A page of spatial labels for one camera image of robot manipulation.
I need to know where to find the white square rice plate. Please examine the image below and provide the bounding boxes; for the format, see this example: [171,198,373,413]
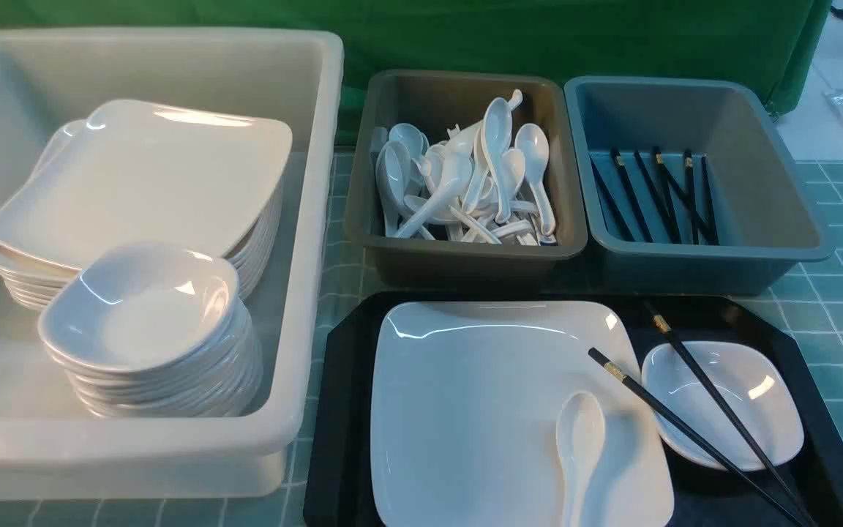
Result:
[370,301,675,526]

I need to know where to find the black chopstick gold band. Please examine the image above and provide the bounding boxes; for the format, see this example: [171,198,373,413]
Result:
[643,300,817,526]
[588,347,817,526]

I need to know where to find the white ceramic soup spoon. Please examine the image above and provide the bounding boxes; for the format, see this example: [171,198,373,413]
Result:
[555,391,606,526]

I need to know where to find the small white square bowl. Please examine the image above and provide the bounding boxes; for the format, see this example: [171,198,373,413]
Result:
[642,340,805,471]

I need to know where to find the pile of white soup spoons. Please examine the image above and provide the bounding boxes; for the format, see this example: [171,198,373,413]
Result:
[370,89,558,247]

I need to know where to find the brown plastic spoon bin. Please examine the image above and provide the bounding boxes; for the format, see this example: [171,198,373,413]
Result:
[344,70,589,290]

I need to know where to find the black chopsticks in bin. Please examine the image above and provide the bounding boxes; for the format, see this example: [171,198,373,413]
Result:
[590,147,721,246]

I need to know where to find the blue-grey plastic chopstick bin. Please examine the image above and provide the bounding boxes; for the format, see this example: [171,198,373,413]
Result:
[564,76,834,296]

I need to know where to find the stack of white small bowls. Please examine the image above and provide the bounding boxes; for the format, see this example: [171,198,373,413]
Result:
[37,242,264,419]

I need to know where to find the stack of white square plates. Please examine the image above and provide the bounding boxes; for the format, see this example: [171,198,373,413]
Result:
[0,100,293,311]

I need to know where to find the green backdrop cloth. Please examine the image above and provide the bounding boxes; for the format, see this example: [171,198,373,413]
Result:
[0,1,831,144]

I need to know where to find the teal checkered tablecloth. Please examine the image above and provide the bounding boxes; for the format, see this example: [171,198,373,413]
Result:
[0,152,843,526]

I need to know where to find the large white plastic tub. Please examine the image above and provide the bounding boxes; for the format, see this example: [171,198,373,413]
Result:
[0,27,344,501]

